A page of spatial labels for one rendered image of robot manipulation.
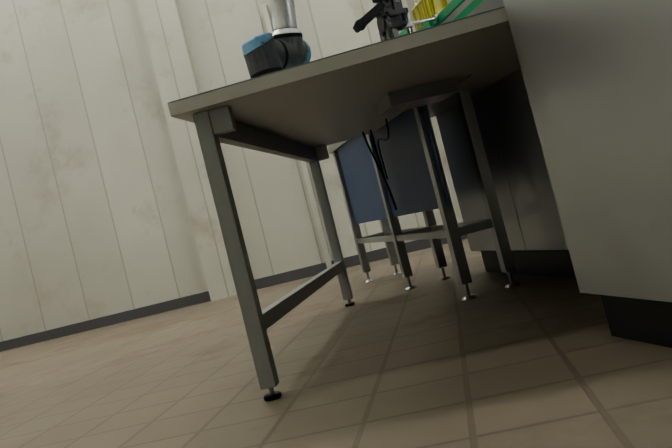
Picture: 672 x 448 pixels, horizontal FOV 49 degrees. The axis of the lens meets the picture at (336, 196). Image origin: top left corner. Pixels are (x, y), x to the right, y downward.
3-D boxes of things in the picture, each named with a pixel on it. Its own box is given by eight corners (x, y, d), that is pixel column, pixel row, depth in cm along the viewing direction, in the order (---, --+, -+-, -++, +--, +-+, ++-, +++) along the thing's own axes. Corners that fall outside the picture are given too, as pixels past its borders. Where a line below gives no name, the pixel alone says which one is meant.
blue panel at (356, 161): (497, 194, 253) (466, 76, 255) (450, 206, 250) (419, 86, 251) (385, 216, 409) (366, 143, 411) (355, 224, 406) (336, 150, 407)
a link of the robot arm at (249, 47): (242, 80, 251) (231, 43, 252) (270, 79, 261) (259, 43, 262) (265, 67, 243) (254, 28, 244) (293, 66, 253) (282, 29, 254)
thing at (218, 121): (262, 403, 175) (190, 114, 177) (346, 306, 324) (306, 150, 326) (298, 395, 173) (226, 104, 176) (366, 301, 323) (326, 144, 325)
